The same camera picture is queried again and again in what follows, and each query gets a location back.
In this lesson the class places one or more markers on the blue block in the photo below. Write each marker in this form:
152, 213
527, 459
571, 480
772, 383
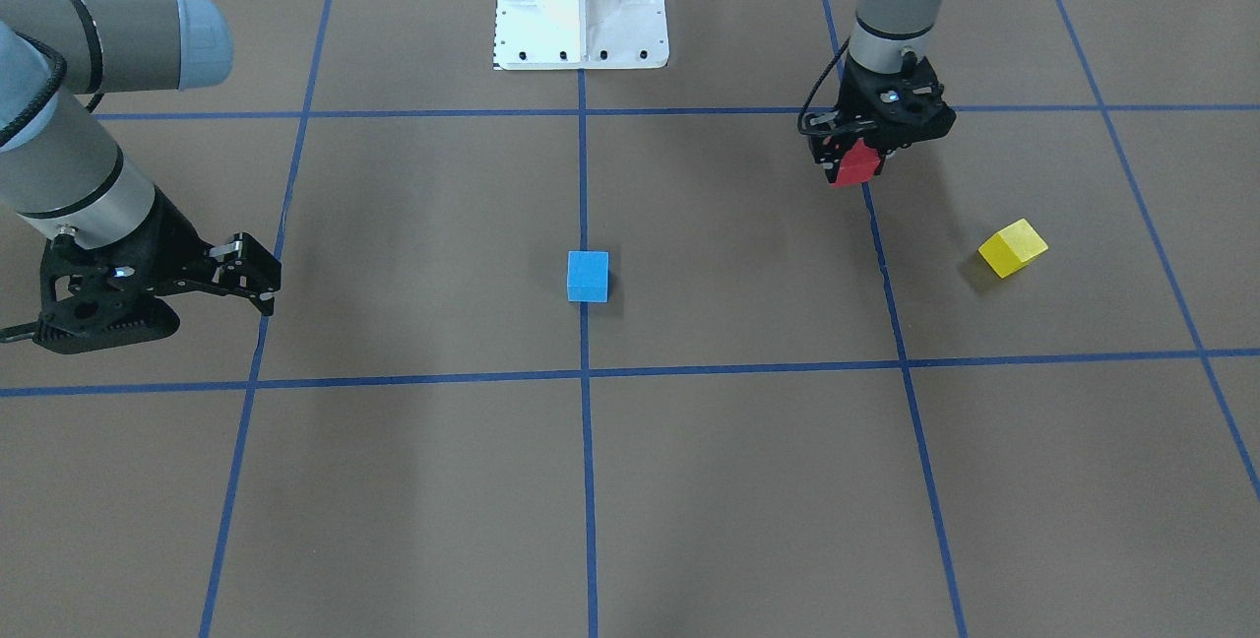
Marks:
588, 276

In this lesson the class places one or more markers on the yellow block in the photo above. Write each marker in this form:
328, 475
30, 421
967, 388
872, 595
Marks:
1012, 248

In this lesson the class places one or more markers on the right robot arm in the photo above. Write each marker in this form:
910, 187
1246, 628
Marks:
61, 171

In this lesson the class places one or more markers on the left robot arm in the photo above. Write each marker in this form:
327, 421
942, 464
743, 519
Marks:
884, 32

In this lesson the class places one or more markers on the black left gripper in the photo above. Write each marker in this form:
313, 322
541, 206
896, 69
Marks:
826, 148

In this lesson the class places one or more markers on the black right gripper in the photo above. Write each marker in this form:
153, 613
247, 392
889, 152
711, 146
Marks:
175, 236

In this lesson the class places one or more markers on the red block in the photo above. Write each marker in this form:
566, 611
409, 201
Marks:
858, 165

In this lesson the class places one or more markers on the white camera pole base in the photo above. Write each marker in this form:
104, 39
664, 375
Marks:
580, 35

